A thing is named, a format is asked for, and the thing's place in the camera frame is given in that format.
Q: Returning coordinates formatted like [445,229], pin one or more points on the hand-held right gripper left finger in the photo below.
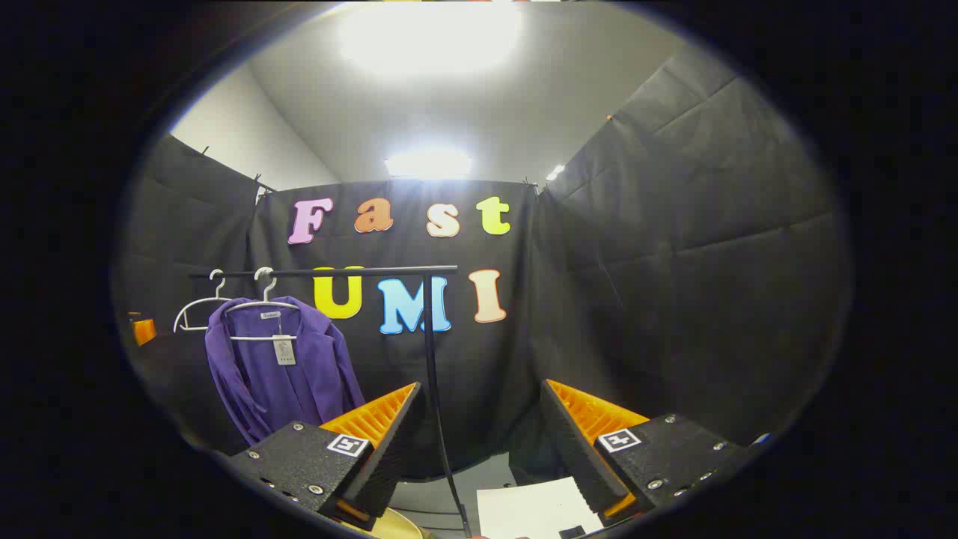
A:
[385,464]

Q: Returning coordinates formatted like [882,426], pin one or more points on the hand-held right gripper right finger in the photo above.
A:
[576,457]

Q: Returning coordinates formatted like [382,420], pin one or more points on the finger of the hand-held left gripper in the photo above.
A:
[144,329]

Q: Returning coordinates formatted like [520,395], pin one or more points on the pale yellow laundry hamper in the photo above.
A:
[393,525]

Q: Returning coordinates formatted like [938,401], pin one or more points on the purple knit cardigan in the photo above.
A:
[314,374]

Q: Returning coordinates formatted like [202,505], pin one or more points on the white plastic hanger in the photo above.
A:
[263,303]
[196,305]

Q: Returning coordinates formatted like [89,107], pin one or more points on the black metal clothes rack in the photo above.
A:
[429,337]

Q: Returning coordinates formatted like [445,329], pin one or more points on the white paper sheet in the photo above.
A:
[524,509]

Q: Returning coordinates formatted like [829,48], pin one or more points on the white paper hang tag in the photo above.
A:
[284,350]

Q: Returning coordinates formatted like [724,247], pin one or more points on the black backdrop cloth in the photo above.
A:
[636,299]

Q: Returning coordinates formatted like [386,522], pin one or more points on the ceiling light panel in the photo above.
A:
[428,163]
[426,37]

